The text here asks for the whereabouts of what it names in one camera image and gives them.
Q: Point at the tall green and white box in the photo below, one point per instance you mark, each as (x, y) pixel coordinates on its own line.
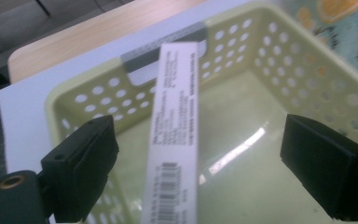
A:
(174, 124)

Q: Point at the orange print fabric tote bag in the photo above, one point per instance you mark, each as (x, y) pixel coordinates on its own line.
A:
(348, 28)

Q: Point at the pale green perforated plastic basket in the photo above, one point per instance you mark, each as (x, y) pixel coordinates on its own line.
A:
(245, 102)

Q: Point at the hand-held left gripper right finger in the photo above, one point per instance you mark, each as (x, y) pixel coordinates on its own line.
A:
(329, 168)

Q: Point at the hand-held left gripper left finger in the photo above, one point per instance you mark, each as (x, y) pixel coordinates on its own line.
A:
(80, 168)

